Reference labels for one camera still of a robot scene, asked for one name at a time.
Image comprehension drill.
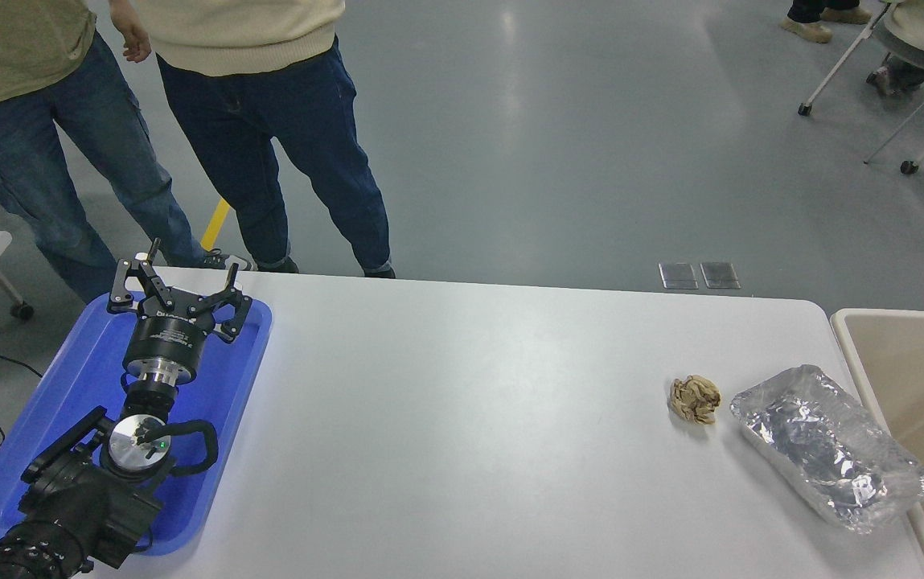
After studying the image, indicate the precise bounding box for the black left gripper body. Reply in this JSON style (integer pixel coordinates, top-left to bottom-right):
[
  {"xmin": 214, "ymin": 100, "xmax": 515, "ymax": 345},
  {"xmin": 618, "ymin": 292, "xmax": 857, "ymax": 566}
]
[{"xmin": 123, "ymin": 291, "xmax": 217, "ymax": 372}]

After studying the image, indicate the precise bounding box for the person's right hand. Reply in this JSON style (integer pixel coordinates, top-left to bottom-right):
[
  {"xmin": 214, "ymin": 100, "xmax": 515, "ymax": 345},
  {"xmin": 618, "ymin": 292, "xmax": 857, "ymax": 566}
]
[{"xmin": 110, "ymin": 0, "xmax": 153, "ymax": 64}]

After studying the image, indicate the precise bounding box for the blue plastic tray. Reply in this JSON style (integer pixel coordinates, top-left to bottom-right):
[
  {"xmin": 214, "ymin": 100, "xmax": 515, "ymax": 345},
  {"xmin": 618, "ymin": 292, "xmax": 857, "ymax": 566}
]
[{"xmin": 0, "ymin": 291, "xmax": 273, "ymax": 557}]

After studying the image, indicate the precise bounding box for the person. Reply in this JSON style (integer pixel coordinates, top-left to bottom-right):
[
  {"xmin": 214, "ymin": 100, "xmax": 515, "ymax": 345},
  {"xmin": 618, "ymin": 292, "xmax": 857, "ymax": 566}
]
[
  {"xmin": 130, "ymin": 0, "xmax": 396, "ymax": 279},
  {"xmin": 868, "ymin": 0, "xmax": 924, "ymax": 97},
  {"xmin": 0, "ymin": 0, "xmax": 253, "ymax": 305},
  {"xmin": 779, "ymin": 0, "xmax": 873, "ymax": 43}
]

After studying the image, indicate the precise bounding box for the silver floor plate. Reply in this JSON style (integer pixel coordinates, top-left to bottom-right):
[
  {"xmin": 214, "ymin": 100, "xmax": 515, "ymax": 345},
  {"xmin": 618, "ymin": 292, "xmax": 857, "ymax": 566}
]
[
  {"xmin": 659, "ymin": 262, "xmax": 699, "ymax": 290},
  {"xmin": 700, "ymin": 261, "xmax": 741, "ymax": 290}
]

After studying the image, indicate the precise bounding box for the crumpled tan paper ball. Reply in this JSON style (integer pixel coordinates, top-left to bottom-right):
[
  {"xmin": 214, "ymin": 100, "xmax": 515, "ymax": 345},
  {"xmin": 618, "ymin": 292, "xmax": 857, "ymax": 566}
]
[{"xmin": 667, "ymin": 375, "xmax": 722, "ymax": 425}]

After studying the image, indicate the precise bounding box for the silver foil tray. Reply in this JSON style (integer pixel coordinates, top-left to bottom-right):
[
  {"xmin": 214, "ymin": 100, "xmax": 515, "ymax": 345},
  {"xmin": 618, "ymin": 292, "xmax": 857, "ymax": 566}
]
[{"xmin": 730, "ymin": 365, "xmax": 924, "ymax": 535}]

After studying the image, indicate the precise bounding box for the large pale bin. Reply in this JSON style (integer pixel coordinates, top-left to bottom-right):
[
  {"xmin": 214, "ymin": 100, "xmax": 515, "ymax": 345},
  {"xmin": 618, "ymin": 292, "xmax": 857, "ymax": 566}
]
[{"xmin": 830, "ymin": 308, "xmax": 924, "ymax": 579}]

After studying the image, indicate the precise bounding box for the white frame wheeled chair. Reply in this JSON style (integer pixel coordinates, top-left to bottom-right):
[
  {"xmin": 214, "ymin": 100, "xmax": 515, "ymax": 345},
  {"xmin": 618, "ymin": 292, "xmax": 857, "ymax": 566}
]
[
  {"xmin": 864, "ymin": 92, "xmax": 924, "ymax": 175},
  {"xmin": 798, "ymin": 0, "xmax": 893, "ymax": 117}
]

